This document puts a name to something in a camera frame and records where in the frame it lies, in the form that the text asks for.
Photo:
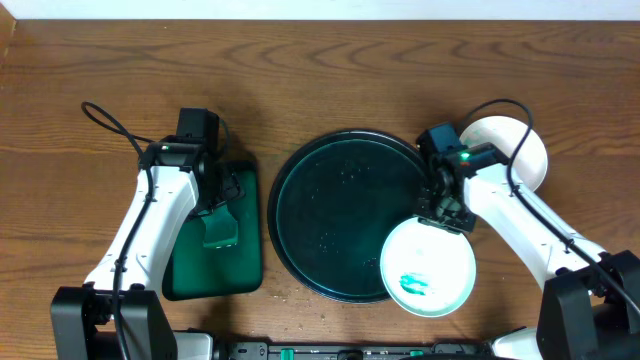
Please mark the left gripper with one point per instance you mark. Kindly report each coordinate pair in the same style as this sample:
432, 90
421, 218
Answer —
226, 190

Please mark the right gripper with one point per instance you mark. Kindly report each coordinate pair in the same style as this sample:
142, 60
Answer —
464, 223

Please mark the green sponge cloth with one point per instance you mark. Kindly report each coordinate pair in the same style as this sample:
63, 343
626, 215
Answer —
221, 229

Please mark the white plate top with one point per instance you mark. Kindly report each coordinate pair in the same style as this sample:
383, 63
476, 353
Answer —
531, 162

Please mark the white plate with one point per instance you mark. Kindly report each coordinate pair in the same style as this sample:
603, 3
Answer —
427, 271
531, 162

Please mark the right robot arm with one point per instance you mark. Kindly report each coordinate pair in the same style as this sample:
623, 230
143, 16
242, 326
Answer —
590, 303

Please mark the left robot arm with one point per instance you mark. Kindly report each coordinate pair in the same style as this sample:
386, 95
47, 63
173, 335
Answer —
116, 313

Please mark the green rectangular tray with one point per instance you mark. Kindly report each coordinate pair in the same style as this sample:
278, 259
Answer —
194, 271

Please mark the round black tray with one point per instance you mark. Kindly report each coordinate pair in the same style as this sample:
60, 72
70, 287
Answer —
333, 204

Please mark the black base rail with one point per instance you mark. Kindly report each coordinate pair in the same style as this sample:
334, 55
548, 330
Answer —
254, 350

